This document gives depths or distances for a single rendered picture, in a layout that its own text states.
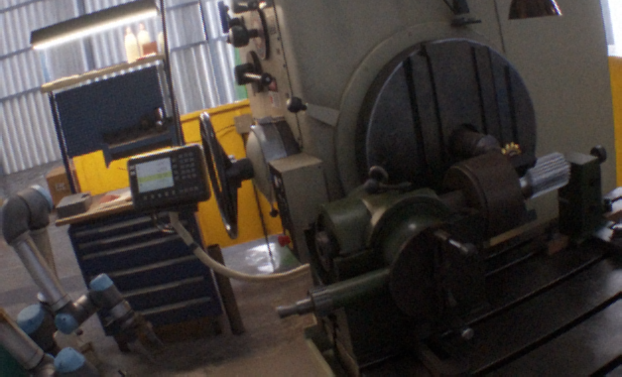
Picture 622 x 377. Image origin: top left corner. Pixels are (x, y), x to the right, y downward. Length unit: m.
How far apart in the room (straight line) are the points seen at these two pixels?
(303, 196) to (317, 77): 0.30
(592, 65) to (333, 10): 0.99
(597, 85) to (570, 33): 0.23
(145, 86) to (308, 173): 2.27
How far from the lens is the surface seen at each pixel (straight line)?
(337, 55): 1.40
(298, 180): 1.30
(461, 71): 1.43
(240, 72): 1.78
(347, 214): 1.05
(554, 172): 1.33
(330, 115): 1.35
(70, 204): 3.17
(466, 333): 0.95
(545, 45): 1.78
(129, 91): 3.47
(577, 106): 1.90
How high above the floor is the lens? 1.62
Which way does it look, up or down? 12 degrees down
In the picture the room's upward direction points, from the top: 12 degrees counter-clockwise
